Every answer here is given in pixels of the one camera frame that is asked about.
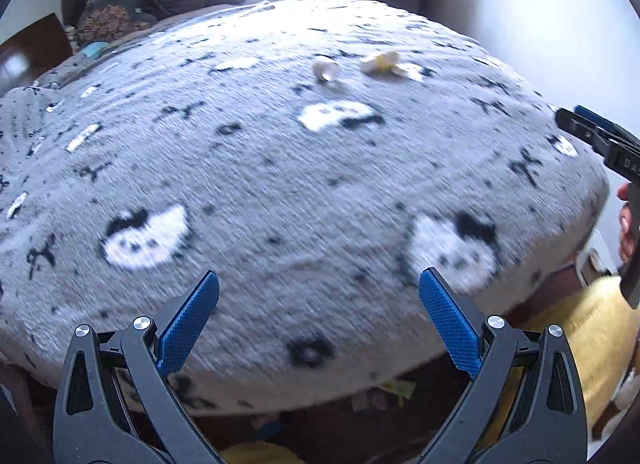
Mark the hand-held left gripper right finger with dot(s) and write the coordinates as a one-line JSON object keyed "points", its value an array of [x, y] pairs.
{"points": [[445, 319]]}

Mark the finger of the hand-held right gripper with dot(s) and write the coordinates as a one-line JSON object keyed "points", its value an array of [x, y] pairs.
{"points": [[580, 127], [597, 118]]}

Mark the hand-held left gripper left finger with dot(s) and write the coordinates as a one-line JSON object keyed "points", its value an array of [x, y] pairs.
{"points": [[192, 314]]}

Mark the person's right hand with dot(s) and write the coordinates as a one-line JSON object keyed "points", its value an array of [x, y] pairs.
{"points": [[625, 234]]}

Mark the yellow paper scrap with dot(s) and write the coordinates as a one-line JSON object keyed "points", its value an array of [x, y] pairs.
{"points": [[397, 388]]}

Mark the white box under bed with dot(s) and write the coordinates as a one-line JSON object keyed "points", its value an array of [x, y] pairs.
{"points": [[597, 256]]}

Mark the yellow plush cloth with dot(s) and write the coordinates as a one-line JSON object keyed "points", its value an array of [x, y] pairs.
{"points": [[595, 339]]}

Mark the grey printed blanket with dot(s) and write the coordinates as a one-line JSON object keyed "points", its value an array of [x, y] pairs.
{"points": [[280, 184]]}

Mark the white paper scrap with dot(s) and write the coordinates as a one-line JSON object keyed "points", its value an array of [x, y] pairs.
{"points": [[411, 72]]}

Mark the small round white container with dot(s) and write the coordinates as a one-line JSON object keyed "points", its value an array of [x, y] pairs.
{"points": [[326, 70]]}

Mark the teal packet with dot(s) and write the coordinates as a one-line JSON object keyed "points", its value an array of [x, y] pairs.
{"points": [[93, 49]]}

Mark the dark wooden headboard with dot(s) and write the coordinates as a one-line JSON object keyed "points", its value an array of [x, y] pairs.
{"points": [[30, 54]]}

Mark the dark patterned pillow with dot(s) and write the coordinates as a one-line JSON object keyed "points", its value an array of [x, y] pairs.
{"points": [[107, 14]]}

